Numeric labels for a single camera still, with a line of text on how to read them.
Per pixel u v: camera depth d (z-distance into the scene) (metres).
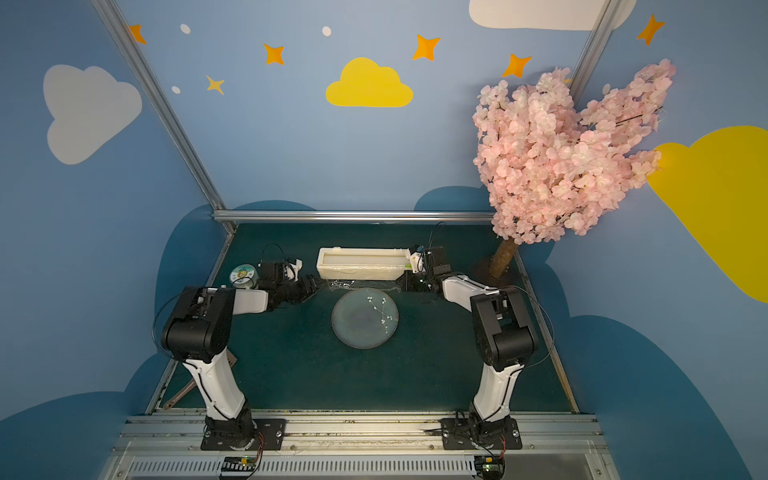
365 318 0.96
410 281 0.87
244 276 0.96
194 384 0.57
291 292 0.88
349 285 1.04
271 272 0.91
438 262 0.79
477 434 0.66
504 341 0.50
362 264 1.01
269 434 0.75
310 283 0.92
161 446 0.73
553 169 0.64
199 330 0.52
